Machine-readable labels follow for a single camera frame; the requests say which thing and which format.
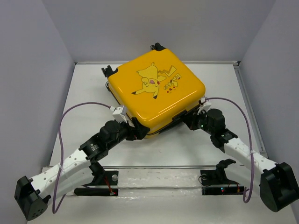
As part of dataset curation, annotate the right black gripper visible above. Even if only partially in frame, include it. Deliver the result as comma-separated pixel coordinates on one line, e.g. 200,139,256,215
182,108,214,135

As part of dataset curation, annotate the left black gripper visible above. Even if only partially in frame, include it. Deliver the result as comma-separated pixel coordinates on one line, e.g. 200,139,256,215
107,117,150,149

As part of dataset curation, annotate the yellow hard-shell suitcase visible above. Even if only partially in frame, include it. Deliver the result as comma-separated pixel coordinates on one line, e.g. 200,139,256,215
101,42,206,138

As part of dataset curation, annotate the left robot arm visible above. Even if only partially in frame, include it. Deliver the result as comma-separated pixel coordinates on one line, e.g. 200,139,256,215
14,118,150,221

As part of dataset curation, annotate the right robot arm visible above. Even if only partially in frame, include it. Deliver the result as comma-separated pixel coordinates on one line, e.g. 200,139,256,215
183,109,299,212

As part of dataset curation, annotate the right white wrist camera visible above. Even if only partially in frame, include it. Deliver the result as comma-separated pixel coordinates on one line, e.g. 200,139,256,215
198,97,212,111

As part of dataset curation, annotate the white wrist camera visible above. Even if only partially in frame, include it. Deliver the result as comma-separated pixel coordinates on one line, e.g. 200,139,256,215
198,97,212,111
112,105,127,123

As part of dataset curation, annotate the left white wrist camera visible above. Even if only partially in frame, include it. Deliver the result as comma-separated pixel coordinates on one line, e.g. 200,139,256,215
112,105,127,123

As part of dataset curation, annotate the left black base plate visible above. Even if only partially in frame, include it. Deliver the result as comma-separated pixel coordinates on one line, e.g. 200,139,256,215
73,170,119,196

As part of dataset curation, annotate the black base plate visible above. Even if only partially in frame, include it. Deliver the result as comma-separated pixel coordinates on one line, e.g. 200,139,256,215
73,170,119,196
198,169,244,196

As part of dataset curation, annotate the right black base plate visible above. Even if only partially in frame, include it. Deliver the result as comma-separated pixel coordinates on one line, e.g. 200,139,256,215
198,169,244,196

